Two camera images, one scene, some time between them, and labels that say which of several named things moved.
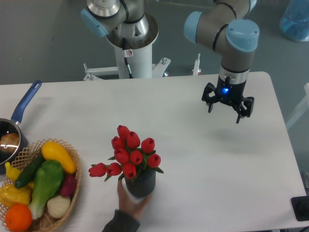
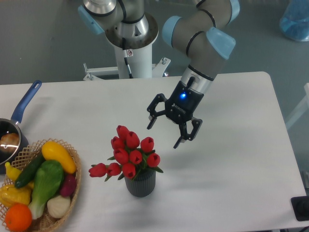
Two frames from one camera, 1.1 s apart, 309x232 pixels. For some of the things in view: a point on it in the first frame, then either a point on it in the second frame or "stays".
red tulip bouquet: x=131 y=156 stays
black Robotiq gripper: x=232 y=92 → x=179 y=108
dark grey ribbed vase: x=143 y=184 stays
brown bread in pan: x=9 y=142 stays
